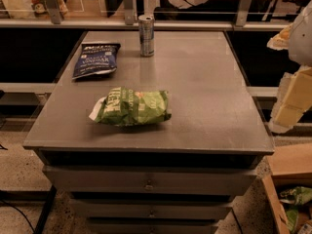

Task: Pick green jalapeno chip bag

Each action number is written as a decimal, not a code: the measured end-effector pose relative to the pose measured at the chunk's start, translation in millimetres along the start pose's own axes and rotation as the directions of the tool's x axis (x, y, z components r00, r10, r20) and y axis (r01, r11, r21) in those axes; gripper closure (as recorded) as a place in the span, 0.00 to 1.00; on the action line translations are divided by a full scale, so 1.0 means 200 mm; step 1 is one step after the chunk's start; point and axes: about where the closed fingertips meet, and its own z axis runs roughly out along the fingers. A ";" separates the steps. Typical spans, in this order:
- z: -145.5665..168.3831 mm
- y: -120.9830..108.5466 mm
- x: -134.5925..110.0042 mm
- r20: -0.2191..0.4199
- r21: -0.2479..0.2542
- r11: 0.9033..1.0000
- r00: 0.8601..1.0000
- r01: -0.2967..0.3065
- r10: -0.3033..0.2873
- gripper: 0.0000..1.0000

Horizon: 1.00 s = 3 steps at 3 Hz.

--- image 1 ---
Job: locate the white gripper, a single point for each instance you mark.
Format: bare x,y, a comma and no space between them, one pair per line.
302,41

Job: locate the green jalapeno chip bag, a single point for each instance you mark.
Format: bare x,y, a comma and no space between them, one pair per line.
125,107

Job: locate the green bag in box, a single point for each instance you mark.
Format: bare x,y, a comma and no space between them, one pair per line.
296,202

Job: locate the blue salt vinegar chip bag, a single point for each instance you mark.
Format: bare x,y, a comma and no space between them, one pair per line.
96,59

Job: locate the white orange bag on shelf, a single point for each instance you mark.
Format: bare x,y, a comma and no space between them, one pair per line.
23,9

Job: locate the cardboard box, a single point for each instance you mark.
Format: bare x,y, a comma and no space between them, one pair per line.
290,166

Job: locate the wooden shelf rack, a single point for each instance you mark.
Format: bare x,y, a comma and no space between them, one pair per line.
95,14

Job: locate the silver drink can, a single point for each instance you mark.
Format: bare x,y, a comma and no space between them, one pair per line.
146,35

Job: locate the grey drawer cabinet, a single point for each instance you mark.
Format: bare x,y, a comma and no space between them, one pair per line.
162,146

